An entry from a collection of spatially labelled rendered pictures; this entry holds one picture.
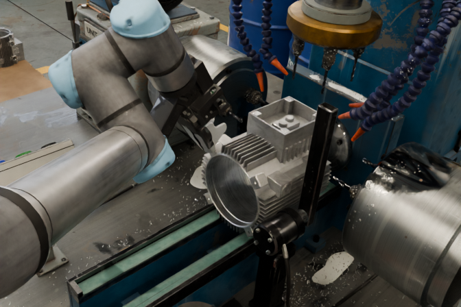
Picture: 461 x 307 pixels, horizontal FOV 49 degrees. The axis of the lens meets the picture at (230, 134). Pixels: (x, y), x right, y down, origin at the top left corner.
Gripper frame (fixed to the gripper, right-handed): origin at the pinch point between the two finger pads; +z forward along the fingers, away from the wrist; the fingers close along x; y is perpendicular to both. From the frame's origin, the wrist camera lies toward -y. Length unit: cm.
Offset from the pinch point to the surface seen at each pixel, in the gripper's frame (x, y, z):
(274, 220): -18.9, -2.2, 4.0
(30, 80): 219, -4, 106
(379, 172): -28.6, 15.1, 2.2
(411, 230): -38.3, 9.9, 3.9
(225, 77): 14.8, 17.6, 5.1
